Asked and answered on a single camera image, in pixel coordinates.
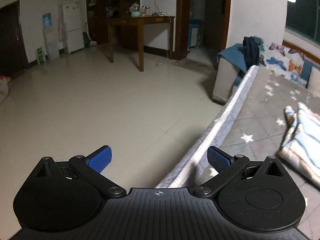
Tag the plain grey pillow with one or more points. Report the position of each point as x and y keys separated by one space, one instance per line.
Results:
x=314 y=80

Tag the green box on floor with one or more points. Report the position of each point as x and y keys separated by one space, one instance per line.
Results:
x=41 y=58

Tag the dark wooden shelf cabinet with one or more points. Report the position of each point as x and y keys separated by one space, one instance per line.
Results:
x=99 y=9

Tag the butterfly print pillow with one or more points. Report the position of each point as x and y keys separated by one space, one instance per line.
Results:
x=283 y=61

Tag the water dispenser with bottle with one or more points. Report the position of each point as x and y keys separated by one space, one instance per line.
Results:
x=50 y=38

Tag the dark wooden table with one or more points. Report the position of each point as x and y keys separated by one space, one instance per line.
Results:
x=139 y=22

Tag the teal electric kettle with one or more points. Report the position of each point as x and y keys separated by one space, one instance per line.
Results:
x=135 y=10

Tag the grey star pattern mattress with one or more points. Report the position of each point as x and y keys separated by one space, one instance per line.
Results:
x=270 y=200

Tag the white refrigerator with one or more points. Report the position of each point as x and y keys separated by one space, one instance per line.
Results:
x=72 y=28

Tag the blue white striped shirt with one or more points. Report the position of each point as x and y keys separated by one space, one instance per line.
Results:
x=300 y=146

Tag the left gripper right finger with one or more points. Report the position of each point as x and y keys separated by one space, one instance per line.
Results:
x=229 y=168

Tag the dark backpack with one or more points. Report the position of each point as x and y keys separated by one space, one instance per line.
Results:
x=252 y=46

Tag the blue sofa bench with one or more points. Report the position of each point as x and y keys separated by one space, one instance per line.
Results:
x=231 y=68

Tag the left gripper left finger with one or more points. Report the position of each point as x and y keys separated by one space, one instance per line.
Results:
x=89 y=170

